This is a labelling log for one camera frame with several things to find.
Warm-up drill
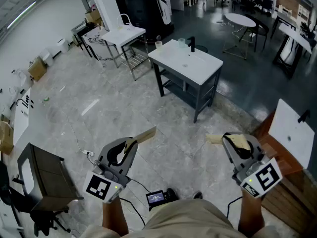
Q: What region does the long white counter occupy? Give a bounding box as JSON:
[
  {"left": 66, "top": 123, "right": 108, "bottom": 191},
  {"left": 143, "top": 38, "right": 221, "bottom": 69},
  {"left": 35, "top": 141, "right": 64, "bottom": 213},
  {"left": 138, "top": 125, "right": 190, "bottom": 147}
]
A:
[{"left": 13, "top": 88, "right": 34, "bottom": 146}]

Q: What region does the white bin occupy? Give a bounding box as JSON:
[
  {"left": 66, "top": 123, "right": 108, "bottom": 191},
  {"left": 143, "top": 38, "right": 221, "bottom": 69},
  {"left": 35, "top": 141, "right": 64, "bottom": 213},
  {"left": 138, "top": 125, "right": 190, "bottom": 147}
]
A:
[
  {"left": 56, "top": 38, "right": 70, "bottom": 54},
  {"left": 39, "top": 48, "right": 54, "bottom": 67}
]

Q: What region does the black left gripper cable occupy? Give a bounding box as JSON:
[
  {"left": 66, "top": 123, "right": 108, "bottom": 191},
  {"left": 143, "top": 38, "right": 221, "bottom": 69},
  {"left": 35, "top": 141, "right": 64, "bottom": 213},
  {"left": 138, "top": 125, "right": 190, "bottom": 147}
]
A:
[{"left": 119, "top": 178, "right": 152, "bottom": 227}]

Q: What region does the black and white machine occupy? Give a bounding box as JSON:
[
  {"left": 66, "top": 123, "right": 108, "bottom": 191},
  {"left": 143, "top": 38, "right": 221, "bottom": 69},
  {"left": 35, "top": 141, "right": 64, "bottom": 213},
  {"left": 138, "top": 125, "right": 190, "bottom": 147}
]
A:
[{"left": 114, "top": 0, "right": 174, "bottom": 41}]

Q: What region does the white table with black legs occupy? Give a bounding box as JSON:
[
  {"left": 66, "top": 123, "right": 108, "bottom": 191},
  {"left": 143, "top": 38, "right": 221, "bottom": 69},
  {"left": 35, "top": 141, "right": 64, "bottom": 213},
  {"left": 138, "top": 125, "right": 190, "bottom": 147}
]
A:
[{"left": 272, "top": 22, "right": 313, "bottom": 79}]

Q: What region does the small black faucet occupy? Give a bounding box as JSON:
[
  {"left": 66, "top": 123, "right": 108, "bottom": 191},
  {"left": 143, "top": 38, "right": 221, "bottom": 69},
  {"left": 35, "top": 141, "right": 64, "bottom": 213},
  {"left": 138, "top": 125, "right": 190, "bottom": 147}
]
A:
[{"left": 297, "top": 109, "right": 311, "bottom": 124}]

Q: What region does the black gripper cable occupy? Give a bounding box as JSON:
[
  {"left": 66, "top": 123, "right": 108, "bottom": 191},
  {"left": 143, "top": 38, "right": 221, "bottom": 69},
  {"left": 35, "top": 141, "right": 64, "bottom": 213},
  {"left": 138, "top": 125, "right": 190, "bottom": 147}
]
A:
[
  {"left": 119, "top": 178, "right": 152, "bottom": 227},
  {"left": 226, "top": 195, "right": 244, "bottom": 219}
]

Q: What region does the black device with screen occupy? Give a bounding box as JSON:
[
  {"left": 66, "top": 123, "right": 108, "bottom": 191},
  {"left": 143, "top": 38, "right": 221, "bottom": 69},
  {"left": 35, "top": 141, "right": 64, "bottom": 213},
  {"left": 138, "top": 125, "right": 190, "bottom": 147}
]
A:
[{"left": 145, "top": 189, "right": 172, "bottom": 212}]

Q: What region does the black curved faucet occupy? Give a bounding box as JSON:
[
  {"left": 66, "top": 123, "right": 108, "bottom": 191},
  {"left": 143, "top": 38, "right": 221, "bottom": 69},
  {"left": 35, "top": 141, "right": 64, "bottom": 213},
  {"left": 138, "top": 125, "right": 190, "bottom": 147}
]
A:
[{"left": 16, "top": 93, "right": 31, "bottom": 109}]

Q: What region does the person's beige clothing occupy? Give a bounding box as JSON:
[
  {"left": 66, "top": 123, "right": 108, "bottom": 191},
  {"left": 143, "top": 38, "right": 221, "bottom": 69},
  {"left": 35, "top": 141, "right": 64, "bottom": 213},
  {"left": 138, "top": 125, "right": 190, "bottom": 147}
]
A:
[{"left": 80, "top": 198, "right": 287, "bottom": 238}]

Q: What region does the black office chair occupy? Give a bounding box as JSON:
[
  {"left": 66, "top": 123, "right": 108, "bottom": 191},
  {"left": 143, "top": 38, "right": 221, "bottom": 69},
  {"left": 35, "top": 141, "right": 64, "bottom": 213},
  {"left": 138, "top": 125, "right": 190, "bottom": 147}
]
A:
[{"left": 0, "top": 159, "right": 72, "bottom": 236}]

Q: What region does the dark cabinet with white basin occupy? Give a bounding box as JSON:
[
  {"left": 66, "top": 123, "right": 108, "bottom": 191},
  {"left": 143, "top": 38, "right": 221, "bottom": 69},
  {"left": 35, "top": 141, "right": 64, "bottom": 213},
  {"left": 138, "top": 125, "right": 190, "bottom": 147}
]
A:
[{"left": 17, "top": 142, "right": 84, "bottom": 212}]

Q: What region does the person's black left shoe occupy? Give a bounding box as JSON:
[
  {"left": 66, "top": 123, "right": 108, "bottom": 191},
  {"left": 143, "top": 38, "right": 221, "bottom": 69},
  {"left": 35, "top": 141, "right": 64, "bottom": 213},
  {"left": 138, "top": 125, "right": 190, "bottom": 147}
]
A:
[{"left": 166, "top": 187, "right": 180, "bottom": 201}]

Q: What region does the tall black faucet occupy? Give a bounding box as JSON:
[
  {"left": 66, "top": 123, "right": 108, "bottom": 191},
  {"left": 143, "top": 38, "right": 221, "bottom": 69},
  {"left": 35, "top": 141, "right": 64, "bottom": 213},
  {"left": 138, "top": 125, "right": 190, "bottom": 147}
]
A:
[{"left": 187, "top": 36, "right": 197, "bottom": 53}]

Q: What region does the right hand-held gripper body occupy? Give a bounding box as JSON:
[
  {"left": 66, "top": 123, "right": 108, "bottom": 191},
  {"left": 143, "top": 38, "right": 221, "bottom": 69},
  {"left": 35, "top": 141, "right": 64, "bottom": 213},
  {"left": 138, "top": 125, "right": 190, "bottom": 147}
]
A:
[{"left": 232, "top": 154, "right": 283, "bottom": 198}]

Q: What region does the looped white floor cable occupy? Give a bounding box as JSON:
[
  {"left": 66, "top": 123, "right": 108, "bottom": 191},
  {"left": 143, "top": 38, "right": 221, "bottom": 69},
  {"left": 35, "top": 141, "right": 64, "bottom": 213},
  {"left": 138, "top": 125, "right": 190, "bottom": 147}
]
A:
[{"left": 216, "top": 19, "right": 249, "bottom": 43}]

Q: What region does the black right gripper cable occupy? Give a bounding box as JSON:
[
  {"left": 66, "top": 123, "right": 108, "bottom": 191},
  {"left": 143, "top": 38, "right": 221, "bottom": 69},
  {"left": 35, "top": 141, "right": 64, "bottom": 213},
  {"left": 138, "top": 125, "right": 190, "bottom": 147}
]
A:
[{"left": 226, "top": 195, "right": 244, "bottom": 219}]

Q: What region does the white sink with chrome frame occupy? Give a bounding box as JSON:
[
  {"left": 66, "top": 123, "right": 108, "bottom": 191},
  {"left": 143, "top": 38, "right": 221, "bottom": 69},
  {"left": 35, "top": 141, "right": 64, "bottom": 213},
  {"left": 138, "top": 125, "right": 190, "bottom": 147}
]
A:
[{"left": 101, "top": 24, "right": 154, "bottom": 82}]

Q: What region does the person's right forearm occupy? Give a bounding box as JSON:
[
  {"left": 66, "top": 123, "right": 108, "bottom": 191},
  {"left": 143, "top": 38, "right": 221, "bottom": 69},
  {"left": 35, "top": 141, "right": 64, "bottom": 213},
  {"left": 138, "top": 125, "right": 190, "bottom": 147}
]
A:
[{"left": 237, "top": 189, "right": 265, "bottom": 238}]

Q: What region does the round white table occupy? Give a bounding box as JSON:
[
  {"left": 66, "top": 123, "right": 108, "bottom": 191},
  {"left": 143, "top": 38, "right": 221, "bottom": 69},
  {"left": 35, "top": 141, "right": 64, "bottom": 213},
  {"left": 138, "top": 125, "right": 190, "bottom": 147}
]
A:
[{"left": 222, "top": 12, "right": 257, "bottom": 60}]

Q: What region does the thin white power cable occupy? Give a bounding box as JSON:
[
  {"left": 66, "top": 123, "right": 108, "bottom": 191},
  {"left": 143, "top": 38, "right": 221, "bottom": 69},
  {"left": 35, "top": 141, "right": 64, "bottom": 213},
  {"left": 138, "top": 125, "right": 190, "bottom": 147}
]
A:
[{"left": 60, "top": 107, "right": 86, "bottom": 154}]

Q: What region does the wooden cabinet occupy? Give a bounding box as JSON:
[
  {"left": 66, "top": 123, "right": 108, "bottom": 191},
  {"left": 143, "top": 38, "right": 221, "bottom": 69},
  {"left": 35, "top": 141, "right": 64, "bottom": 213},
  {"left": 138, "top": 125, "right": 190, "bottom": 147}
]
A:
[{"left": 252, "top": 111, "right": 317, "bottom": 233}]

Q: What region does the person's left forearm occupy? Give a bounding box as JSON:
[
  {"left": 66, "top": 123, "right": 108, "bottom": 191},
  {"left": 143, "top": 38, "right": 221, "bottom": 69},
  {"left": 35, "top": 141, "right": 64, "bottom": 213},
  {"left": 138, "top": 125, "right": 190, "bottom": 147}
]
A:
[{"left": 102, "top": 196, "right": 130, "bottom": 237}]

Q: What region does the white curved faucet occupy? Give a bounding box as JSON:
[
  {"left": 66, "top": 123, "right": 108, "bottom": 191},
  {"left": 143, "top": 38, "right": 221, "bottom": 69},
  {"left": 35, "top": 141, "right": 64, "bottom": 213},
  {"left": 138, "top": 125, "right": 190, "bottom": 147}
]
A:
[{"left": 116, "top": 13, "right": 132, "bottom": 31}]

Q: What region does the white sink with dark frame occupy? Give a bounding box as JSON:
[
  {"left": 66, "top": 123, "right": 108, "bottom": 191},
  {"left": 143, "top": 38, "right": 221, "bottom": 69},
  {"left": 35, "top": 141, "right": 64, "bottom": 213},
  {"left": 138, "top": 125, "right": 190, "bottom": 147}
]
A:
[{"left": 148, "top": 39, "right": 224, "bottom": 124}]

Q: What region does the marble pattern table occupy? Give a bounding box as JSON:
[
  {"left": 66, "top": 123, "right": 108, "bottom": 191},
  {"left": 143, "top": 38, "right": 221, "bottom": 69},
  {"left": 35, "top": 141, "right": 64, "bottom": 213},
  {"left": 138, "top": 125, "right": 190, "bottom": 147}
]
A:
[{"left": 81, "top": 28, "right": 111, "bottom": 62}]

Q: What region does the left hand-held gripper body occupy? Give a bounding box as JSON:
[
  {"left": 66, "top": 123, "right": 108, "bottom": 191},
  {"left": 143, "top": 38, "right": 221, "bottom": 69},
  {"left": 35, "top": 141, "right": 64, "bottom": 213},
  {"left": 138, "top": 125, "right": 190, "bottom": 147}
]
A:
[{"left": 82, "top": 160, "right": 131, "bottom": 204}]

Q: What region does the white board on wooden stand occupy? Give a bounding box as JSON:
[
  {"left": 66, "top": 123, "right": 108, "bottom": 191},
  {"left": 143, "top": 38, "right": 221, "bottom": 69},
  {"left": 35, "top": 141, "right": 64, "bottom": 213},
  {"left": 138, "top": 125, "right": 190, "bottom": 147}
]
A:
[{"left": 268, "top": 98, "right": 316, "bottom": 170}]

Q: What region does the beige paper bag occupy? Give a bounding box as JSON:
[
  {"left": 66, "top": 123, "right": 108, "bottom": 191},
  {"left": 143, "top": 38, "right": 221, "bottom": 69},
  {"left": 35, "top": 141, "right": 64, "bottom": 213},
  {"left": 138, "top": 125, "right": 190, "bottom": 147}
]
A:
[
  {"left": 205, "top": 132, "right": 251, "bottom": 151},
  {"left": 124, "top": 125, "right": 158, "bottom": 156}
]

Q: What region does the cardboard box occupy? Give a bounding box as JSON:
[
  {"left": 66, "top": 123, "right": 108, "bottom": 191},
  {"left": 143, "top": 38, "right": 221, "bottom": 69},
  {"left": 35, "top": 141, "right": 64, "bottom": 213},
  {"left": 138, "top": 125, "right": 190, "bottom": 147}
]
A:
[
  {"left": 27, "top": 57, "right": 48, "bottom": 82},
  {"left": 85, "top": 9, "right": 103, "bottom": 26},
  {"left": 0, "top": 120, "right": 14, "bottom": 156}
]

